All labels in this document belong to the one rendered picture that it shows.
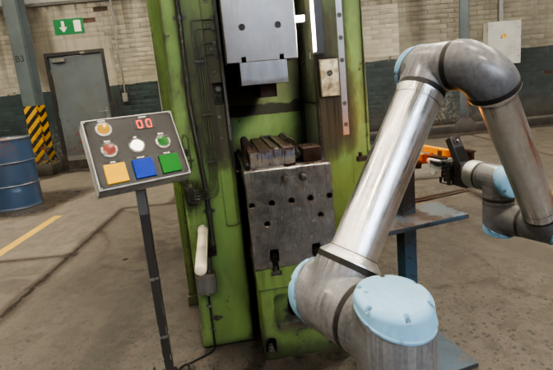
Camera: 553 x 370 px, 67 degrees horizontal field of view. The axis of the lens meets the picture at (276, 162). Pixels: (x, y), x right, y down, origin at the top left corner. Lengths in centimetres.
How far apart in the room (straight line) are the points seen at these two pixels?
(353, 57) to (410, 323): 145
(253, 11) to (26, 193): 479
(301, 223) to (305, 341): 58
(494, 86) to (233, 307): 161
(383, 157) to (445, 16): 756
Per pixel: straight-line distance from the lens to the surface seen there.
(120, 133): 166
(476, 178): 144
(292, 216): 182
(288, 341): 209
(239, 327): 225
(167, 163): 163
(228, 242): 204
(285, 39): 180
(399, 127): 100
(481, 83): 102
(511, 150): 115
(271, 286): 193
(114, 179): 157
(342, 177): 205
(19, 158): 606
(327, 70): 196
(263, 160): 180
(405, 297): 83
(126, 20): 817
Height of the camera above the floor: 128
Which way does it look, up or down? 11 degrees down
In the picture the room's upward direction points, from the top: 5 degrees counter-clockwise
